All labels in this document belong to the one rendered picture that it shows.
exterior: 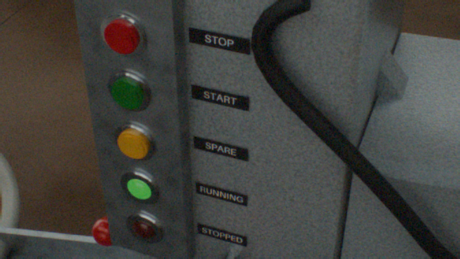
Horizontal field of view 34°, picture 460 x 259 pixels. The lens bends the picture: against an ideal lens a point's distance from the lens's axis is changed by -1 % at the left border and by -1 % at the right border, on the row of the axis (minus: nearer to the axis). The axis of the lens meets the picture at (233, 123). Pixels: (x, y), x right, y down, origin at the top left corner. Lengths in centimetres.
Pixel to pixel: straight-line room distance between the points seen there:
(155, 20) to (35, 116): 234
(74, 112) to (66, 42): 48
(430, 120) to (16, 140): 226
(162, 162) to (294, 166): 11
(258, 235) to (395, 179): 14
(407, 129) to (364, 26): 13
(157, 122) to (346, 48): 16
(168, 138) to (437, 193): 21
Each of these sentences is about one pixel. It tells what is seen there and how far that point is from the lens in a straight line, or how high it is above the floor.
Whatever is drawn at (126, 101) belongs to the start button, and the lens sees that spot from 58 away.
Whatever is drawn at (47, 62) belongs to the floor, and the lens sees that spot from 313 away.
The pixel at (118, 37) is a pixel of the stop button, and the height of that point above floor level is 146.
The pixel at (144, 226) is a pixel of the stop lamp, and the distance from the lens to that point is 67.
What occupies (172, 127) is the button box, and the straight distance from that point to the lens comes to 58.
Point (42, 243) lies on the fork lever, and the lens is 113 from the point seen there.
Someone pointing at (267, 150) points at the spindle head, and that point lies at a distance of 59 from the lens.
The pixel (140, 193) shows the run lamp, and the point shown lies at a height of 130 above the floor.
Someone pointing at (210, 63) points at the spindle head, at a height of 143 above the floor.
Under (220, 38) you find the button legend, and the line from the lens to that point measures 54.
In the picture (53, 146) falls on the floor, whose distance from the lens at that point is 271.
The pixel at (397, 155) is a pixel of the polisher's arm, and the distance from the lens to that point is 59.
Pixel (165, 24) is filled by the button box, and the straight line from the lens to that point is 53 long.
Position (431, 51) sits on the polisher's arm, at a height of 137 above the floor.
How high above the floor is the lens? 175
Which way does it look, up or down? 40 degrees down
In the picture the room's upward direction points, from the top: straight up
